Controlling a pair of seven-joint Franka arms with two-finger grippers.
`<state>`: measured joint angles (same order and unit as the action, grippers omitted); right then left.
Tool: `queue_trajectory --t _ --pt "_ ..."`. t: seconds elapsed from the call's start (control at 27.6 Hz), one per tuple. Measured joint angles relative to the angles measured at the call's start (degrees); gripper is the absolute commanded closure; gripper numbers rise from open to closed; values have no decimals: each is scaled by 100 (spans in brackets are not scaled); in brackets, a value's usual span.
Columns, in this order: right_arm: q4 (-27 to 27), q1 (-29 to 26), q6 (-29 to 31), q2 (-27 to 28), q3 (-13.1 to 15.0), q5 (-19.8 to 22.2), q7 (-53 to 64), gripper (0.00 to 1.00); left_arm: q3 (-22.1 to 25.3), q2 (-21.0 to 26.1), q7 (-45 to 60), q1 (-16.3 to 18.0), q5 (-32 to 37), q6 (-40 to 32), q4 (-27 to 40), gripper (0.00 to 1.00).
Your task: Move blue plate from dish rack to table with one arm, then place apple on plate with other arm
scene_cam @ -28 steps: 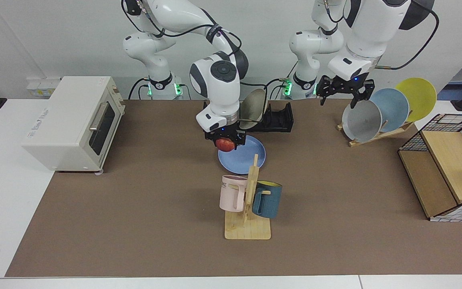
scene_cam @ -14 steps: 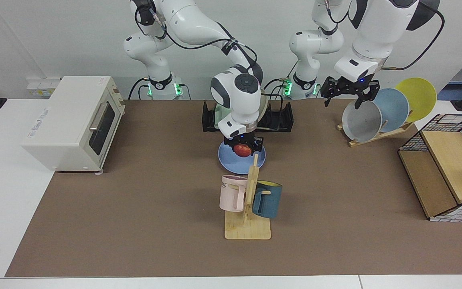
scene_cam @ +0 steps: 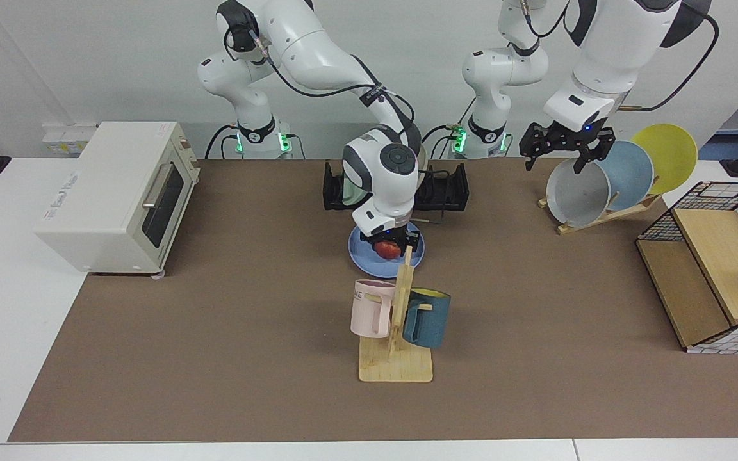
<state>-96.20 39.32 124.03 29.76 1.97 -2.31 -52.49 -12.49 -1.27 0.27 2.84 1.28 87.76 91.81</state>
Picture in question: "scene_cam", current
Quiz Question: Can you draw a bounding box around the red yellow apple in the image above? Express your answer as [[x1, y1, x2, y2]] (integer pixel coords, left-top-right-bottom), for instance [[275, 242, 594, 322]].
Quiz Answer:
[[372, 238, 403, 260]]

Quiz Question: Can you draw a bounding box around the grey plate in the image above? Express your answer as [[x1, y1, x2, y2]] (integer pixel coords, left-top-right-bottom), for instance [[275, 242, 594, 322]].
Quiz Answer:
[[546, 158, 612, 227]]

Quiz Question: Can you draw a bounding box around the light blue plate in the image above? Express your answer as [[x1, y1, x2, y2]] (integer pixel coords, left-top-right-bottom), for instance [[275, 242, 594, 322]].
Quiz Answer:
[[590, 140, 655, 212]]

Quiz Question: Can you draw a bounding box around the pale green plate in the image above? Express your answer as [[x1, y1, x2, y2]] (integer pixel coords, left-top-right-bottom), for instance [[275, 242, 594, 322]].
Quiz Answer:
[[341, 160, 370, 207]]

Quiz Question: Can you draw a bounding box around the wooden plate rack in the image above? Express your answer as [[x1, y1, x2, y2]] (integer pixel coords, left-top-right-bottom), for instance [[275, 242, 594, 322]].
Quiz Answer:
[[538, 192, 662, 235]]

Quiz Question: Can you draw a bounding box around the black dish rack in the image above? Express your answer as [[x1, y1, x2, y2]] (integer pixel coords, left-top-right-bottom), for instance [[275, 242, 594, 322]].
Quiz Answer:
[[322, 160, 470, 212]]

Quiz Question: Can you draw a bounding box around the yellow plate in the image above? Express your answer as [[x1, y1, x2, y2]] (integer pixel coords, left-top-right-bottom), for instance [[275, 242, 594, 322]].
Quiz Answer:
[[630, 124, 698, 195]]

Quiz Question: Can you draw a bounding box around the pink cup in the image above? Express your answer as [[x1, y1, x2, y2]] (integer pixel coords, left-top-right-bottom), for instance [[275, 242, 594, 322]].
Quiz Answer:
[[350, 279, 397, 339]]

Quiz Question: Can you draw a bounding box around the dark blue cup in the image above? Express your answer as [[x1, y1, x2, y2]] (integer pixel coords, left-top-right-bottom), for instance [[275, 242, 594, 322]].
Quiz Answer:
[[402, 288, 452, 350]]

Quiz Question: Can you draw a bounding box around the wooden cup stand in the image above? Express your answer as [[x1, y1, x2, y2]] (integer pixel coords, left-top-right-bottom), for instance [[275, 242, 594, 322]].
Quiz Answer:
[[359, 245, 434, 383]]

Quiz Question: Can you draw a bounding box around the brown table cloth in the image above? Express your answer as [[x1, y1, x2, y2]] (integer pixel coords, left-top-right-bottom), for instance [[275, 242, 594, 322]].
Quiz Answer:
[[8, 158, 738, 442]]

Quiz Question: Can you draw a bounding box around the pale toaster oven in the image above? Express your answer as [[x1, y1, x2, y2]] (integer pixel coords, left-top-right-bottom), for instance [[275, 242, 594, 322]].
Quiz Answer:
[[33, 122, 201, 277]]

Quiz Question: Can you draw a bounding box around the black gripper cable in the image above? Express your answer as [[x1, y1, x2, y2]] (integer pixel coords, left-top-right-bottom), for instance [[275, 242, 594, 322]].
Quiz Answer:
[[619, 0, 722, 111], [247, 29, 445, 226]]

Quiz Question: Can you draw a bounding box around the wire basket with wooden floor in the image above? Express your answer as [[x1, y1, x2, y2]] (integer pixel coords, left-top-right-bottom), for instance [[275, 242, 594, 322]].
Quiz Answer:
[[635, 181, 738, 355]]

